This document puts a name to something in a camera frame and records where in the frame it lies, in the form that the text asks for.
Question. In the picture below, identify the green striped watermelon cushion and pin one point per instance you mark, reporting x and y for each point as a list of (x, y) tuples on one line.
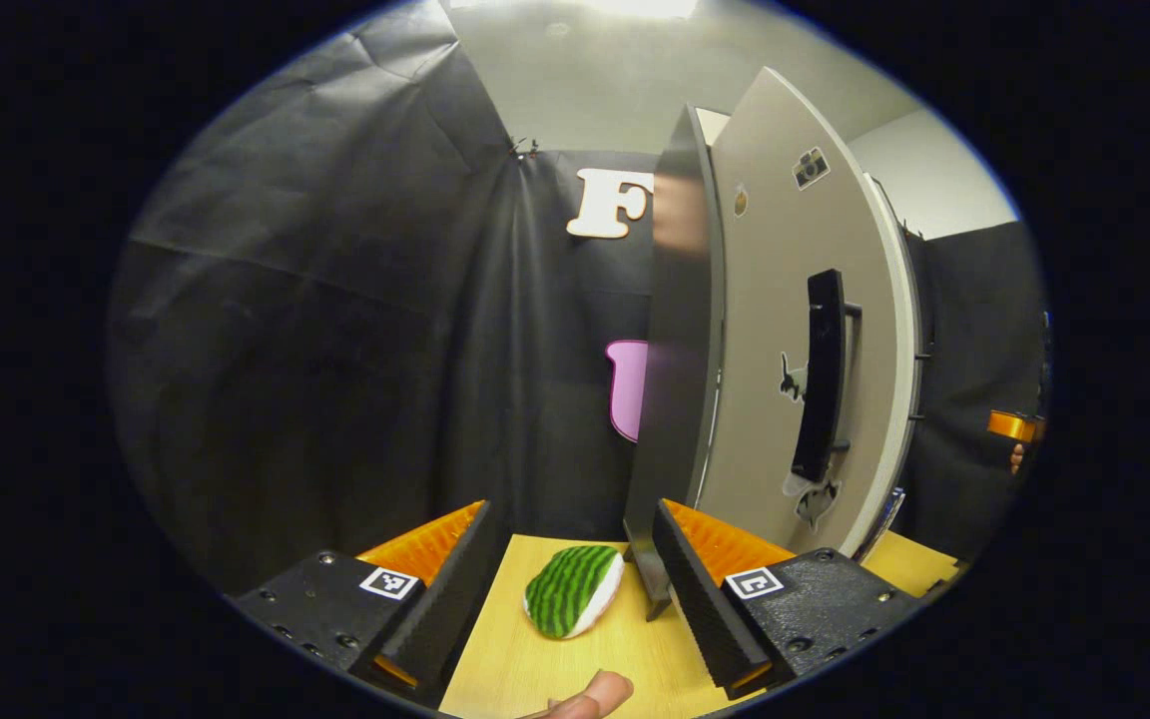
[(570, 589)]

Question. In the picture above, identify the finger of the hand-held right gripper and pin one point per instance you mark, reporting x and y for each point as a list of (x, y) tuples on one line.
[(1012, 425)]

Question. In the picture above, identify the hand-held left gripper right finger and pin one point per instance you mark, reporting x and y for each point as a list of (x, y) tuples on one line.
[(695, 599)]

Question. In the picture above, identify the white cabinet door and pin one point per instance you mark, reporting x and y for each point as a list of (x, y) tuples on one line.
[(910, 330), (765, 300)]

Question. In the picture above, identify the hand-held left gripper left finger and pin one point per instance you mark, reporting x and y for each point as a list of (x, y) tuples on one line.
[(455, 599)]

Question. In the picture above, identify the white shoe cabinet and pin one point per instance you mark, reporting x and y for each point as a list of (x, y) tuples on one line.
[(680, 399)]

